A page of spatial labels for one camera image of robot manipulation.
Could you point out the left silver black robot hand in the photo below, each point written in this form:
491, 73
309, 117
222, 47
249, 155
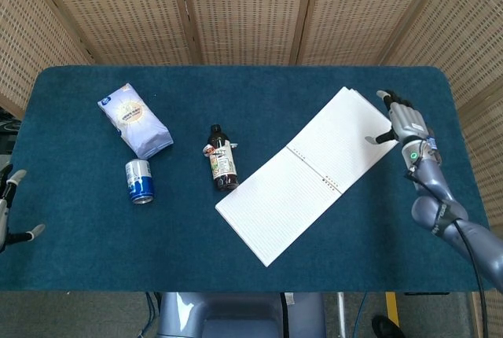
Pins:
4, 212

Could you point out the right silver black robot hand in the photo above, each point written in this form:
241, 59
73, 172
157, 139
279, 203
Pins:
406, 122

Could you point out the cream paper notebook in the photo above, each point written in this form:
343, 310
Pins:
298, 184

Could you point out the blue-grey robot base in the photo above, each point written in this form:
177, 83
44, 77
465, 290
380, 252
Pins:
236, 314

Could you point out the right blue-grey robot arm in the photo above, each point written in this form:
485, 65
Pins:
436, 192

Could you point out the teal blue carpeted table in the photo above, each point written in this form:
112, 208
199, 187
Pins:
157, 255

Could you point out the dark equipment behind table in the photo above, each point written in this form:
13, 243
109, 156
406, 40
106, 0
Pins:
8, 133

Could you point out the woven bamboo screen panel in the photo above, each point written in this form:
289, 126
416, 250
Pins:
365, 8
27, 31
247, 8
487, 145
118, 8
463, 19

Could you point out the blue white drink can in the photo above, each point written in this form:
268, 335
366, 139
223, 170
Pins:
139, 182

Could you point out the white snack bag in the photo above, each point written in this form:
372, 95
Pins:
135, 122

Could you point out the dark tea bottle with label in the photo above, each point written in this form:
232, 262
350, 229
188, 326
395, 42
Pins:
224, 165

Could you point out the metal table leg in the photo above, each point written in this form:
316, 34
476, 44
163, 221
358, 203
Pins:
341, 314

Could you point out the black shoe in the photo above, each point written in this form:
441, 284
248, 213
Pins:
387, 328

